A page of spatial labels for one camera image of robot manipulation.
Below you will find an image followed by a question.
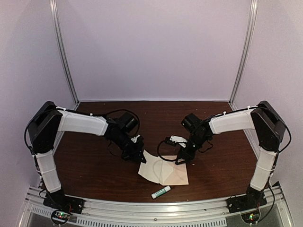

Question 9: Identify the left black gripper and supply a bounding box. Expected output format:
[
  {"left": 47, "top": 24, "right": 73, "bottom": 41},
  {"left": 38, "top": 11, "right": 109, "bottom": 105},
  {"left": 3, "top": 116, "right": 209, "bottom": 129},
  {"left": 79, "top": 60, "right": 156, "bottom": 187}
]
[{"left": 111, "top": 133, "right": 147, "bottom": 165}]

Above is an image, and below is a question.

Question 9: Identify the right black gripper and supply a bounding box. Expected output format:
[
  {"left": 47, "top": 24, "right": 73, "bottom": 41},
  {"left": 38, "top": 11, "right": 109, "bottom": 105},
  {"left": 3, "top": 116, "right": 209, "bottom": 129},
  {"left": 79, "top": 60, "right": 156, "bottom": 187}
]
[{"left": 176, "top": 134, "right": 209, "bottom": 166}]

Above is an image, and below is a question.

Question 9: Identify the cream letter paper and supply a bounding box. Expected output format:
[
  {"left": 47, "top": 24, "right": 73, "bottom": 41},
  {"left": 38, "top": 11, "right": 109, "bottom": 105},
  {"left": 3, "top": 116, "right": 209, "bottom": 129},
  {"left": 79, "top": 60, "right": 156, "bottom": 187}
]
[{"left": 138, "top": 150, "right": 174, "bottom": 186}]

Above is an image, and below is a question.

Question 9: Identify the beige envelope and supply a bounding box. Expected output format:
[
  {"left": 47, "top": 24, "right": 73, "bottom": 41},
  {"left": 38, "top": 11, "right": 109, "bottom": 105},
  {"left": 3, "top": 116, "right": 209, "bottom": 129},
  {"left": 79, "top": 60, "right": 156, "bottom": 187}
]
[{"left": 159, "top": 159, "right": 189, "bottom": 186}]

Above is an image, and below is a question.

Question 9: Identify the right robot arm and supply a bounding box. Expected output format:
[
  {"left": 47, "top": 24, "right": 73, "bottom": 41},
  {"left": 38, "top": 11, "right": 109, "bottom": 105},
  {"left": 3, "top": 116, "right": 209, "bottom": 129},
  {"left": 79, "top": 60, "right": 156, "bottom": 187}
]
[{"left": 174, "top": 101, "right": 287, "bottom": 209}]

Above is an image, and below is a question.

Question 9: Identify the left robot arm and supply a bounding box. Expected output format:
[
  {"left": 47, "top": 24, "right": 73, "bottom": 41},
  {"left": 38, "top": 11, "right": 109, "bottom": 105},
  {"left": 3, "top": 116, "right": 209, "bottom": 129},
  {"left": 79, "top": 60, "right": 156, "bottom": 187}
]
[{"left": 24, "top": 101, "right": 147, "bottom": 210}]

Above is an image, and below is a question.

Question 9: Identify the green white glue stick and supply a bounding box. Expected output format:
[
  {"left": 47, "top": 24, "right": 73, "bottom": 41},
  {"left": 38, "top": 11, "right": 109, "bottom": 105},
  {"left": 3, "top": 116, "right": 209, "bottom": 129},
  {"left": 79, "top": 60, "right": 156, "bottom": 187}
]
[{"left": 151, "top": 186, "right": 171, "bottom": 199}]

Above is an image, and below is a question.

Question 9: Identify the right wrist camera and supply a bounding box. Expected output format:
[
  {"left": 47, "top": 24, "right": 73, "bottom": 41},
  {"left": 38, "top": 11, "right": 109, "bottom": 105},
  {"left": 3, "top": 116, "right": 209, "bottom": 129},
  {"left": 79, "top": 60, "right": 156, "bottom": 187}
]
[{"left": 165, "top": 135, "right": 187, "bottom": 146}]

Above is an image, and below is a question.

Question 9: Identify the aluminium front rail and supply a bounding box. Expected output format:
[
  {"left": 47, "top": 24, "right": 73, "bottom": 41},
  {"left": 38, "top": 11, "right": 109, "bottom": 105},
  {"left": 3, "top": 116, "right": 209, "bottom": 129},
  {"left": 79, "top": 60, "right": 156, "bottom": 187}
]
[{"left": 17, "top": 186, "right": 294, "bottom": 227}]

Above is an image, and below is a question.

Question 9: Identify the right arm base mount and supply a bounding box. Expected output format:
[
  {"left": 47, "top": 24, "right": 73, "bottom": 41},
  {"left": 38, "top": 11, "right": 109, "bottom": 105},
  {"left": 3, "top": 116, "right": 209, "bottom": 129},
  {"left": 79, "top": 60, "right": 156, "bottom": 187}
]
[{"left": 226, "top": 187, "right": 267, "bottom": 213}]

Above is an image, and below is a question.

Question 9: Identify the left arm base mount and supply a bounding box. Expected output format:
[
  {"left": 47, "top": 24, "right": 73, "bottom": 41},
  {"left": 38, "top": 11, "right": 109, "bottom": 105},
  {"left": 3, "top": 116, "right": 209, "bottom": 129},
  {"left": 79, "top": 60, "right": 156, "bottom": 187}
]
[{"left": 43, "top": 189, "right": 84, "bottom": 214}]

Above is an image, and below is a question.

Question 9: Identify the left black cable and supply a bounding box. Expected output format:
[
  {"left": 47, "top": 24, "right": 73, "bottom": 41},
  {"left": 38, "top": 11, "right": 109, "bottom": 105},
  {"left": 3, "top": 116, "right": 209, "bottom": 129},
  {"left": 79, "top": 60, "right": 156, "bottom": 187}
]
[{"left": 23, "top": 108, "right": 140, "bottom": 154}]

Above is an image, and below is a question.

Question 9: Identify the right aluminium frame post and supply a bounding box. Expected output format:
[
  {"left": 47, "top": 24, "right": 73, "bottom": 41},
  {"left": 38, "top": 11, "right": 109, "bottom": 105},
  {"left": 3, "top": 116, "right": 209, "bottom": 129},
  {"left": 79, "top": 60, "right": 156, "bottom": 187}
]
[{"left": 229, "top": 0, "right": 258, "bottom": 106}]

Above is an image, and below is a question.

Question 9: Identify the aluminium frame post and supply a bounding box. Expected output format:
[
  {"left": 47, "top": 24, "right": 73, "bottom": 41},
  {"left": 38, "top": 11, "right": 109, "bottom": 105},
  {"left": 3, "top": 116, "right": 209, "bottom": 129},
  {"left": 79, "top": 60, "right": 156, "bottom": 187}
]
[
  {"left": 229, "top": 0, "right": 258, "bottom": 106},
  {"left": 49, "top": 0, "right": 80, "bottom": 105}
]

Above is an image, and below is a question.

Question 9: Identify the left aluminium frame post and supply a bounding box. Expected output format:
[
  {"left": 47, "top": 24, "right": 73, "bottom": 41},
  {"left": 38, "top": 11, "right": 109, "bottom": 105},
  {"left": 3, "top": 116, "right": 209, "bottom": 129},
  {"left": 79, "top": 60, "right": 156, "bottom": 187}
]
[{"left": 49, "top": 0, "right": 80, "bottom": 105}]

